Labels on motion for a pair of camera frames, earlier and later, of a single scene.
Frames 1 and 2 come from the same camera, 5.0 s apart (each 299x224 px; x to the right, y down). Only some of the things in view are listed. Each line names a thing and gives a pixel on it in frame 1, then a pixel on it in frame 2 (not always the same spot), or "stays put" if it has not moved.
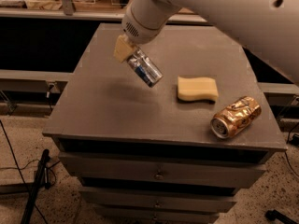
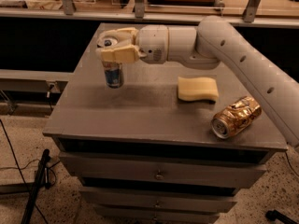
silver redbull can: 145,67 -> 114,74
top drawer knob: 159,176 stays put
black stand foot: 272,214 stays put
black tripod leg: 42,181 stays put
